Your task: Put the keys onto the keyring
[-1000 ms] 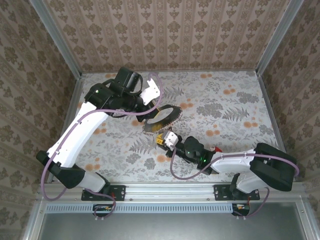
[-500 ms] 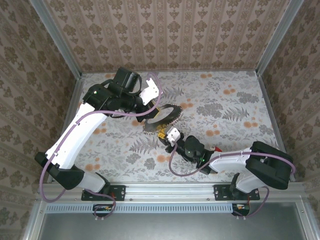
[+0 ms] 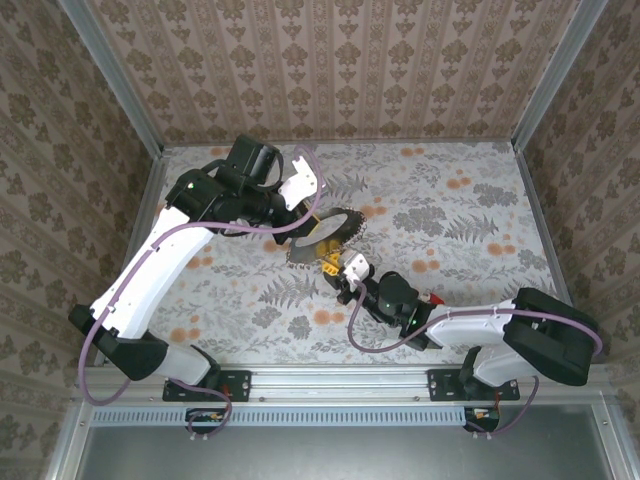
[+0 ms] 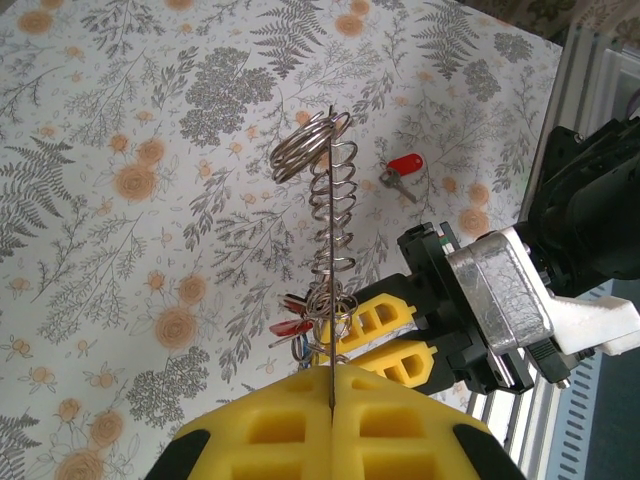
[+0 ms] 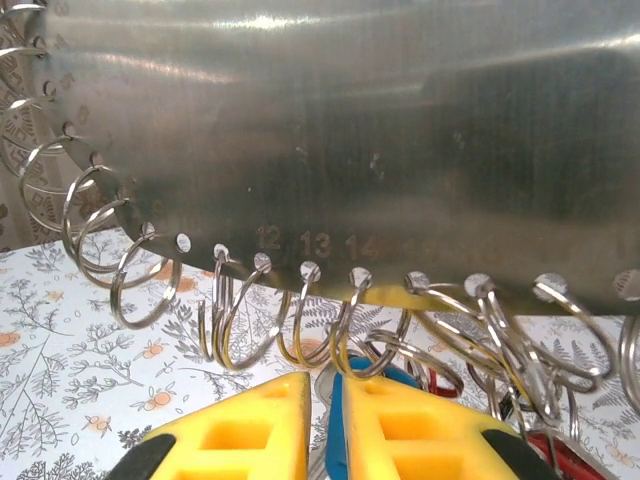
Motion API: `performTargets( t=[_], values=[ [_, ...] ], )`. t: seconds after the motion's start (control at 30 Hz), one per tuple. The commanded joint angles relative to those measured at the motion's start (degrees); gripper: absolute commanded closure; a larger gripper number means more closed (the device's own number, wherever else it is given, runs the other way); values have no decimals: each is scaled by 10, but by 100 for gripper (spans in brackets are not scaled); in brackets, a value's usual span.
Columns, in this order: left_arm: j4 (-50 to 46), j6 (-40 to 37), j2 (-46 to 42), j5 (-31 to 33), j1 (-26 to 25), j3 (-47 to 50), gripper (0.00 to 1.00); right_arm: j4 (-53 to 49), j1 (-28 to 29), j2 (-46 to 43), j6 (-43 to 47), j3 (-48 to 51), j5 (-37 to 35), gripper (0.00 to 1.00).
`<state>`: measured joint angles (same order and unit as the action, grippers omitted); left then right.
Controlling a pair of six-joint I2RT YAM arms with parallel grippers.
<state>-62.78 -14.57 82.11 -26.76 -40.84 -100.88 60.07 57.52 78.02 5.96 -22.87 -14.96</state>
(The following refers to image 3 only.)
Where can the floral patterned table cover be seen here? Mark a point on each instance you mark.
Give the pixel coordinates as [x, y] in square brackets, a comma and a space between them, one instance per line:
[450, 170]

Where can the aluminium side rail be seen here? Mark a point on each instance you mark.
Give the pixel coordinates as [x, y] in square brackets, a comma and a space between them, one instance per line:
[148, 200]
[534, 200]

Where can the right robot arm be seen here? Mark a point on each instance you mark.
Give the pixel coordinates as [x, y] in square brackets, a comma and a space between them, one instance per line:
[550, 335]

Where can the aluminium front rail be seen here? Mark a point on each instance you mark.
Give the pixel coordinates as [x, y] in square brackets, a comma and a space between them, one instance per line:
[340, 382]

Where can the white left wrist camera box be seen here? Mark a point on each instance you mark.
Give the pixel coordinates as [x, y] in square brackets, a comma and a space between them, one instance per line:
[299, 182]

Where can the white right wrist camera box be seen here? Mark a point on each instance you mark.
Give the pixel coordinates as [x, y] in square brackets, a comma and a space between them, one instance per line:
[357, 267]

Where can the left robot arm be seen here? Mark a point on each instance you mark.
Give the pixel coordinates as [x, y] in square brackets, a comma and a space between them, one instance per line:
[150, 280]

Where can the large keyring with small rings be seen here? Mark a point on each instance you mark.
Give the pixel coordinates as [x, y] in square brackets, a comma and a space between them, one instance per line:
[345, 216]

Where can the aluminium frame post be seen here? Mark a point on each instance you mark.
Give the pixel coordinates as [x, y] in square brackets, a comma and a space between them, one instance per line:
[120, 85]
[551, 85]

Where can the keys with red tag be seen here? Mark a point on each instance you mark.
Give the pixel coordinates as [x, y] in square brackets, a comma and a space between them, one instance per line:
[437, 298]

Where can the grey metal sheet panel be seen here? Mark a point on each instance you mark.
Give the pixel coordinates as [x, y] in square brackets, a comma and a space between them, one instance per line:
[325, 455]

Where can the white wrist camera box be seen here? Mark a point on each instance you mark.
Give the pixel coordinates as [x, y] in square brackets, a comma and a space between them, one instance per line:
[299, 182]
[357, 267]

